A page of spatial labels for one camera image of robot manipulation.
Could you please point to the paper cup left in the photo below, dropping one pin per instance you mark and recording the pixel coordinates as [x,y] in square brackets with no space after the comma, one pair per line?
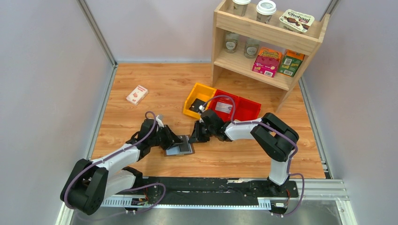
[240,7]

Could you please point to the green orange snack box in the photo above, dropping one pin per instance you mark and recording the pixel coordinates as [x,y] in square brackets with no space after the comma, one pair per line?
[290,63]

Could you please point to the red plastic bin far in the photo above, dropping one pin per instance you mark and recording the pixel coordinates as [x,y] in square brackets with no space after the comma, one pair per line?
[247,109]

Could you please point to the glass jar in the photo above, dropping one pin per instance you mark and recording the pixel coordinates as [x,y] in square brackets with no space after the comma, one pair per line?
[251,48]
[231,41]

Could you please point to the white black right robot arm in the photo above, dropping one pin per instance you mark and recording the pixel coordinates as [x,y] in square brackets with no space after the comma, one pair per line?
[276,138]

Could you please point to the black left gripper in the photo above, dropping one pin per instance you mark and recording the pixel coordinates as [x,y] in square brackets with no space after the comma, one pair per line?
[166,137]

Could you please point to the brown leather card holder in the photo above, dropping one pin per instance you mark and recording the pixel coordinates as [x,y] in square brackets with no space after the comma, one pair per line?
[174,150]

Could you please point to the white pink card box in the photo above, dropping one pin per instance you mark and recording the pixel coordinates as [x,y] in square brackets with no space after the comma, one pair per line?
[137,95]

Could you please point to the Chobani yogurt cup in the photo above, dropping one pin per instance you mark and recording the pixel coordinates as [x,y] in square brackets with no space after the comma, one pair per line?
[296,21]

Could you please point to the pink orange snack box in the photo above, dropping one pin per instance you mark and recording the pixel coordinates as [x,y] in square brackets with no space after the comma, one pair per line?
[267,62]

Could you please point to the card in red bin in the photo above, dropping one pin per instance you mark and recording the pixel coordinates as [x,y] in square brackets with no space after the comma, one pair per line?
[223,107]

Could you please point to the wooden two-tier shelf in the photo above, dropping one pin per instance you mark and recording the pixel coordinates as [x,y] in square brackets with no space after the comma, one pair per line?
[269,35]

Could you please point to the yellow plastic bin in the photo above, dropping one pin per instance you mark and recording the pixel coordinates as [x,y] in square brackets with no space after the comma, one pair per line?
[199,94]

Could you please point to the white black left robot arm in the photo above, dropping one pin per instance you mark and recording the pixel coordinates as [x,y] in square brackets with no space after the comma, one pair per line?
[91,182]

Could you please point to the red plastic bin near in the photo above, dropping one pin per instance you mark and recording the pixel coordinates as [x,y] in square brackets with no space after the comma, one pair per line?
[224,116]

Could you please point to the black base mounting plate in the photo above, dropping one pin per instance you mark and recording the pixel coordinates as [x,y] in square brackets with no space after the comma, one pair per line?
[213,191]

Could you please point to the paper cup white lid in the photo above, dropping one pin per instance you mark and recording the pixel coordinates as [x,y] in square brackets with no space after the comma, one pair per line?
[265,10]

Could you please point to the glass jar right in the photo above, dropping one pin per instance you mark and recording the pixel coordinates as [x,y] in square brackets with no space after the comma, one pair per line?
[251,48]

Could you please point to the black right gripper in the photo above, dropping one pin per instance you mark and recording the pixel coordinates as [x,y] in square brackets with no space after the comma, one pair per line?
[201,131]

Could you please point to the glass jar left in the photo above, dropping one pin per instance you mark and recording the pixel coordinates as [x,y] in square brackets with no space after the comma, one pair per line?
[231,41]

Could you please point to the aluminium table frame rail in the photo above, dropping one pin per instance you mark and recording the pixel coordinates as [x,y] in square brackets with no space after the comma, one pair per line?
[321,202]

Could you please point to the black card in yellow bin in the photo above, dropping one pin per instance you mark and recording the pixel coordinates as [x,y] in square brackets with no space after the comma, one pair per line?
[198,106]

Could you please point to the red plastic bin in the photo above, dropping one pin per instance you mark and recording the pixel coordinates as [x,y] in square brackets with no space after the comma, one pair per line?
[247,109]
[224,116]

